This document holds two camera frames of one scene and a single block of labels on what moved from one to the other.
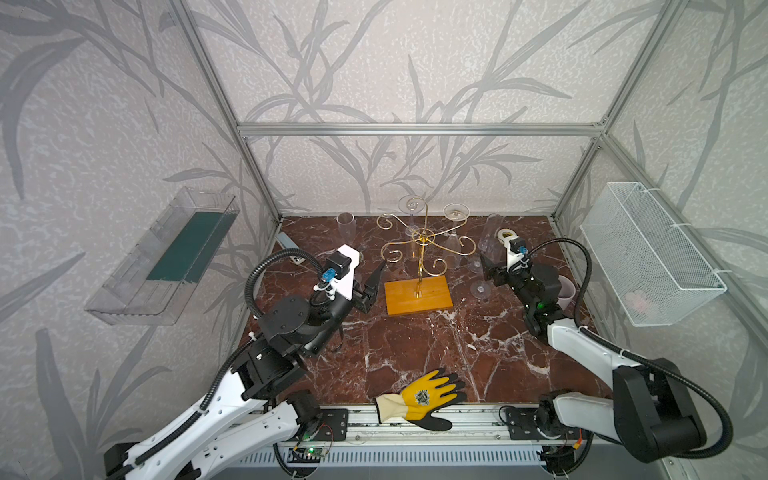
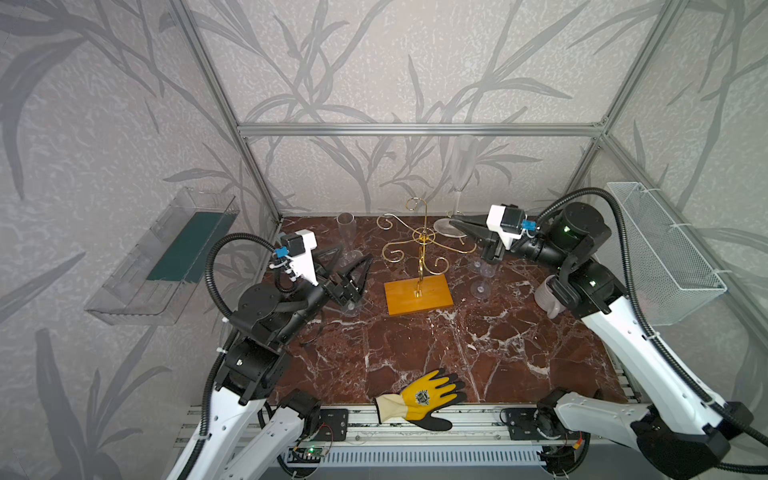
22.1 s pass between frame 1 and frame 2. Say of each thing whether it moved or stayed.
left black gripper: moved
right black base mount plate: stayed
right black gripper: moved
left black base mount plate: stayed
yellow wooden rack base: stayed
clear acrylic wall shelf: stayed
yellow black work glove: stayed
